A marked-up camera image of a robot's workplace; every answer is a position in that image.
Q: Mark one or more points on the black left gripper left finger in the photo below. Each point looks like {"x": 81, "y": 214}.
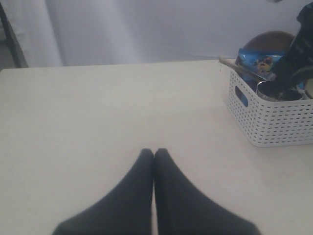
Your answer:
{"x": 125, "y": 210}

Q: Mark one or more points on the brown wooden chopstick upper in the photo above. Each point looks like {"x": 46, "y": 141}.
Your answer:
{"x": 240, "y": 69}

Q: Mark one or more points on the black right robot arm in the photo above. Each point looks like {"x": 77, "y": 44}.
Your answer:
{"x": 305, "y": 18}

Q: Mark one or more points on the stainless steel cup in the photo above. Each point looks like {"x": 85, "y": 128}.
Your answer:
{"x": 271, "y": 91}

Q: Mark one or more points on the blue chips snack bag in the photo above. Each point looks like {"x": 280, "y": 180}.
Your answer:
{"x": 260, "y": 63}

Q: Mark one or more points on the round brown wooden plate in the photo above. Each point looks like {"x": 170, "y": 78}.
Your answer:
{"x": 270, "y": 41}

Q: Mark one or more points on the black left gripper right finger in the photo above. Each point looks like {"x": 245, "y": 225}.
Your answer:
{"x": 182, "y": 209}

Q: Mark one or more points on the white perforated plastic basket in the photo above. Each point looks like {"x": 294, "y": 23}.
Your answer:
{"x": 269, "y": 124}

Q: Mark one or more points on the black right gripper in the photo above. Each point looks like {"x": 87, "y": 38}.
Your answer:
{"x": 298, "y": 56}

